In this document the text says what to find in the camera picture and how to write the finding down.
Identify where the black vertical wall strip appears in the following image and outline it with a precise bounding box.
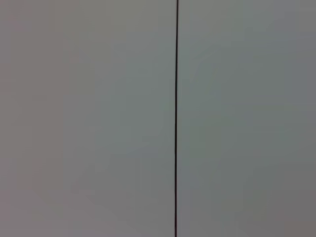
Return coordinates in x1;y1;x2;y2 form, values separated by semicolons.
174;0;180;237

